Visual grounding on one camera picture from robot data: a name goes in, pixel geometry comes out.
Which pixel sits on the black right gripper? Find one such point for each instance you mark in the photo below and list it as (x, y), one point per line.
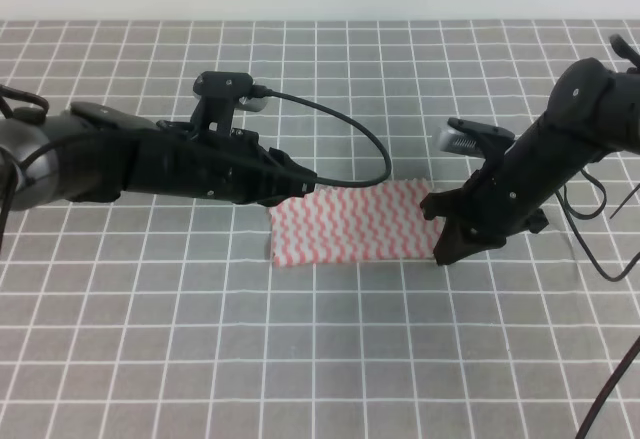
(504, 197)

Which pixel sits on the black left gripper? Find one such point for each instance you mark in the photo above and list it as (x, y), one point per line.
(168, 164)

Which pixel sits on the pink white wavy striped towel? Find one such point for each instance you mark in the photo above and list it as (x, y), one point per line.
(340, 225)

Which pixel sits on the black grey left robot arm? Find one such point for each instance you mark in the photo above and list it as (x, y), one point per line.
(93, 153)

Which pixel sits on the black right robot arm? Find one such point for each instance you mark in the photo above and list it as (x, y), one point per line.
(591, 112)

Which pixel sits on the grey grid tablecloth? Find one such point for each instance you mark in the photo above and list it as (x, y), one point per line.
(160, 317)

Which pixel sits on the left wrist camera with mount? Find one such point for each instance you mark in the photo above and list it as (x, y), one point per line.
(219, 95)

